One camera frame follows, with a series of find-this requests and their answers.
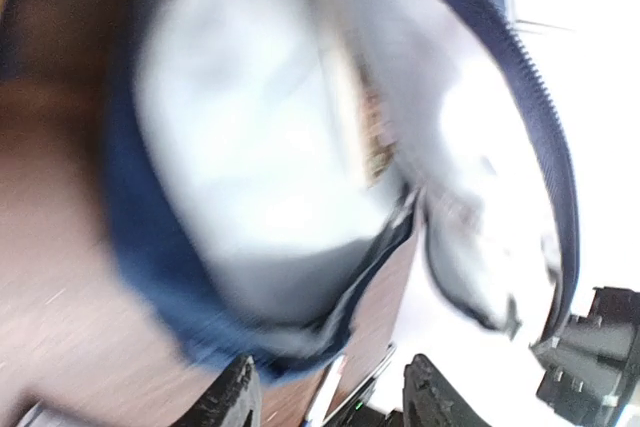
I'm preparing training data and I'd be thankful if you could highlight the navy blue student backpack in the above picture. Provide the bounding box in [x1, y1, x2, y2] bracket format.
[105, 0, 580, 383]

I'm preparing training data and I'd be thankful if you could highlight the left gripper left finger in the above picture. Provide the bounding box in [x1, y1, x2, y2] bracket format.
[187, 354, 262, 427]

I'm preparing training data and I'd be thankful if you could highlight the blue capped white marker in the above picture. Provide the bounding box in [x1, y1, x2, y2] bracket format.
[301, 354, 347, 427]

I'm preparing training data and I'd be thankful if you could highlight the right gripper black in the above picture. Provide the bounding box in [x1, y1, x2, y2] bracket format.
[532, 287, 639, 420]

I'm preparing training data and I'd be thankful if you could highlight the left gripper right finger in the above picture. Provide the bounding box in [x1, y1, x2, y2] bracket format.
[403, 354, 490, 427]

